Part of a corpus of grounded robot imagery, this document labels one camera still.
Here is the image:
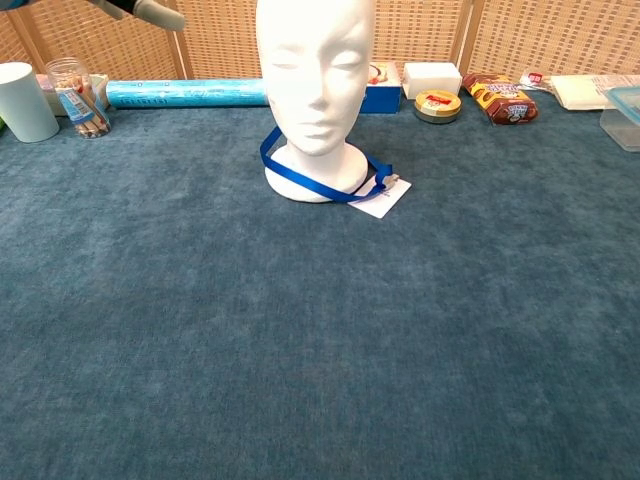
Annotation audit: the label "clear container blue lid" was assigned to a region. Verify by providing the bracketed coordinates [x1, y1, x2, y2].
[598, 85, 640, 152]

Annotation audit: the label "dark blue tablecloth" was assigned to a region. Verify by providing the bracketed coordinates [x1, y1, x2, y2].
[0, 92, 640, 480]

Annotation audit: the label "blue pink cookie box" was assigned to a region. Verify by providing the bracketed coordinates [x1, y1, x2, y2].
[360, 60, 404, 115]

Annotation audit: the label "small red white packet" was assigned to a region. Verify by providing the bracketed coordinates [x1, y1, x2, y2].
[519, 71, 554, 91]

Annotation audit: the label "round yellow tin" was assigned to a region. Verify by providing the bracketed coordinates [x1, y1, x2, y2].
[413, 90, 462, 124]

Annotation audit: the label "light blue paper cup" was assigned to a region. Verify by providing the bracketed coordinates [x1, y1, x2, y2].
[0, 62, 60, 144]

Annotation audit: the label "white wipes packet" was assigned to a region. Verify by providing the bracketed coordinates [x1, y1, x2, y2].
[549, 73, 640, 110]

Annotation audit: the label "wicker folding screen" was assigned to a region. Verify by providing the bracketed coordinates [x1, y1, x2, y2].
[0, 0, 640, 81]

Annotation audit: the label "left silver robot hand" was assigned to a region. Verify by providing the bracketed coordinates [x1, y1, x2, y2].
[87, 0, 186, 32]

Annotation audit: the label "white foam mannequin head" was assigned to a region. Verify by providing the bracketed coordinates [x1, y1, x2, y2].
[255, 0, 376, 204]

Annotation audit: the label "brown cookie packet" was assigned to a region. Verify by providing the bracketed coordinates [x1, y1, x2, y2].
[460, 73, 540, 126]

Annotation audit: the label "small white box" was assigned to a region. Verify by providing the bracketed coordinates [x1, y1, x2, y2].
[402, 62, 463, 100]

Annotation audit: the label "blue lanyard with badge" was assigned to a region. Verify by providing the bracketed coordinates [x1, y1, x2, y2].
[259, 126, 413, 220]

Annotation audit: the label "clear jar biscuit sticks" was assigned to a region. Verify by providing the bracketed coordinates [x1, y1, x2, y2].
[45, 58, 112, 140]

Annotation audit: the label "blue cling film roll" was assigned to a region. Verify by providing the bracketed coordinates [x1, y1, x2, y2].
[105, 78, 271, 110]

